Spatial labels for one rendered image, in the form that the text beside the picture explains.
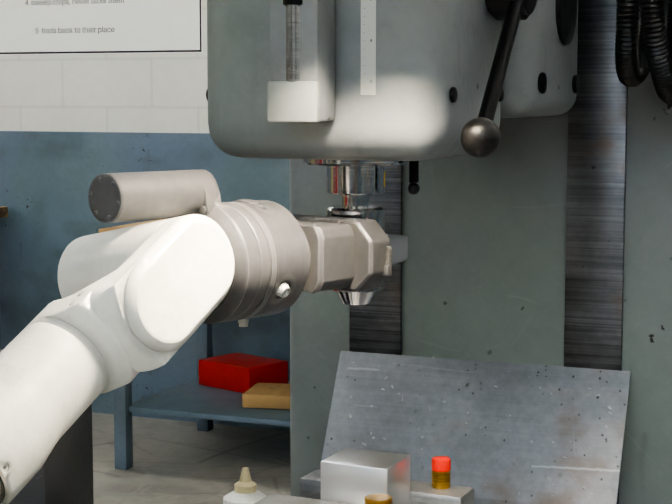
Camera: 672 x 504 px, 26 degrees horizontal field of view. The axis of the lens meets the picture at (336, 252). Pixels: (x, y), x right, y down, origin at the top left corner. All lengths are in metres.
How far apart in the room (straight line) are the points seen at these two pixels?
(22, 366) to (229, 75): 0.32
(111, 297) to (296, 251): 0.19
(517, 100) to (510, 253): 0.32
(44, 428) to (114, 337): 0.08
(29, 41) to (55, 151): 0.48
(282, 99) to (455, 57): 0.14
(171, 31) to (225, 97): 4.90
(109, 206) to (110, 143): 5.17
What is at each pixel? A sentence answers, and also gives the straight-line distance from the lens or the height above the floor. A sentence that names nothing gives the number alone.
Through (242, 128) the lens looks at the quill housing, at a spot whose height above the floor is 1.33.
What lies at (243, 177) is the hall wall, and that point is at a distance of 5.89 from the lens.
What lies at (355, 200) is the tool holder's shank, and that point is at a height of 1.27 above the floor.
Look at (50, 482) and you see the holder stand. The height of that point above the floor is 1.02.
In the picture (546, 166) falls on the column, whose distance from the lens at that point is 1.52.
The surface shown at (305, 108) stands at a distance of 1.06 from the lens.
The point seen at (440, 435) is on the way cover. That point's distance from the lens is 1.55.
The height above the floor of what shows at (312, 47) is 1.39.
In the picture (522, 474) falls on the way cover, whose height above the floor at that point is 0.97.
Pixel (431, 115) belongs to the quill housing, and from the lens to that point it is 1.08.
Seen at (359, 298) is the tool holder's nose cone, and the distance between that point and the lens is 1.19.
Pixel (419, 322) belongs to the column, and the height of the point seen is 1.11.
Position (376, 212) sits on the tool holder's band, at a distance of 1.18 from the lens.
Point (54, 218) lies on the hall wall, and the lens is 6.34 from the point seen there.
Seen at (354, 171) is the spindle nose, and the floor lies 1.30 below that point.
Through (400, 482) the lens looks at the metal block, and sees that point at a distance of 1.22.
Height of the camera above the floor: 1.36
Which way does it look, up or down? 6 degrees down
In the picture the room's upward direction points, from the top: straight up
